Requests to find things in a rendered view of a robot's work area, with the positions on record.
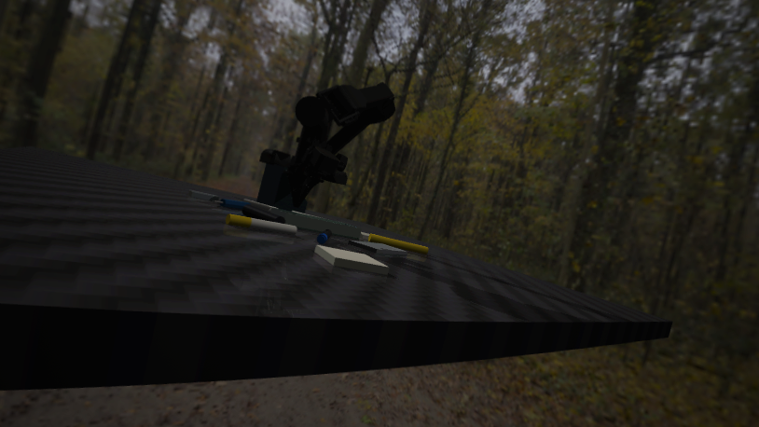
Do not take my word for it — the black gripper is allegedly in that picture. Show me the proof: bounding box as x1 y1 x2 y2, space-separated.
259 132 348 208

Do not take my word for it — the beige flat slab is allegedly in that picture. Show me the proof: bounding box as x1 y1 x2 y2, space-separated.
314 245 389 275

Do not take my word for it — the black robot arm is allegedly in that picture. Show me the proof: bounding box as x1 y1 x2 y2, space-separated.
296 82 395 175

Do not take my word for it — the grey keyboard with white letter keys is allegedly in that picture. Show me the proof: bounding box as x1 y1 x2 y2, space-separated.
270 207 362 240

